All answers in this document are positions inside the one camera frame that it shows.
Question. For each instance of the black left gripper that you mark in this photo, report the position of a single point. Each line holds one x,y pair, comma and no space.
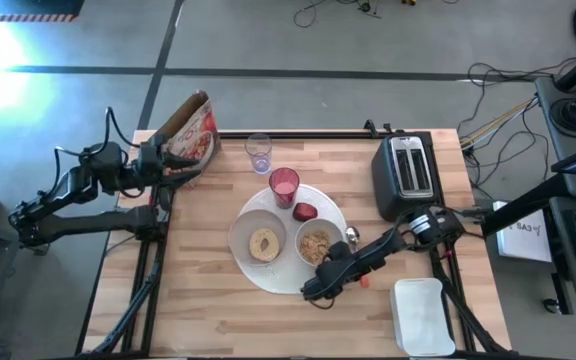
152,162

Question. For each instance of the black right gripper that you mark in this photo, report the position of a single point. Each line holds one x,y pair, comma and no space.
343,265

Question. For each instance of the pumpkin cereal box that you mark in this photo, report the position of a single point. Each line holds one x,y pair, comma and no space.
195,135

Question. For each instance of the white bowl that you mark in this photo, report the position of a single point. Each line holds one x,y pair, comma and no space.
338,235

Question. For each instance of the toasted bagel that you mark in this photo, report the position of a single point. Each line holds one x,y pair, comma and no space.
264,245

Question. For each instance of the red apple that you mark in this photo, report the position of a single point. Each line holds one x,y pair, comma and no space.
305,212

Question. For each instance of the grey round plate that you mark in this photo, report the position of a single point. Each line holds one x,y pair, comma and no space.
243,235

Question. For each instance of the pink plastic tumbler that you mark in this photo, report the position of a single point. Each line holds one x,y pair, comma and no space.
284,187

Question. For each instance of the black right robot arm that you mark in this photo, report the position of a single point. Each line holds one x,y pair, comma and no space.
388,242

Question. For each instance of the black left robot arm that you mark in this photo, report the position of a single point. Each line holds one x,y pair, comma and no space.
93,222

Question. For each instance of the large white round plate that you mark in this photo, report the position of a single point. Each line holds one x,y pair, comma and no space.
278,280

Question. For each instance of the brown cereal heap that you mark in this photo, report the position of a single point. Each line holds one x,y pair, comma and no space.
315,246

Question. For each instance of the clear drinking glass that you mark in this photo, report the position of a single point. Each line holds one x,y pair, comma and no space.
259,155

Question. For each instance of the white rectangular tray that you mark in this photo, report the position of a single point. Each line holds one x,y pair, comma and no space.
423,317

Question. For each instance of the black toaster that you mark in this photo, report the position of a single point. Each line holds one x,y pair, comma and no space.
408,165

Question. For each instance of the white printed paper sheet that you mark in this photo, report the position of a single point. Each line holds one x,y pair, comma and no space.
523,235

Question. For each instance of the black slanted beam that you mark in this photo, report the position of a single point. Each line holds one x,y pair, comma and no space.
523,210

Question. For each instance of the black table frame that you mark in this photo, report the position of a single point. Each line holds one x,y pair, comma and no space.
328,134

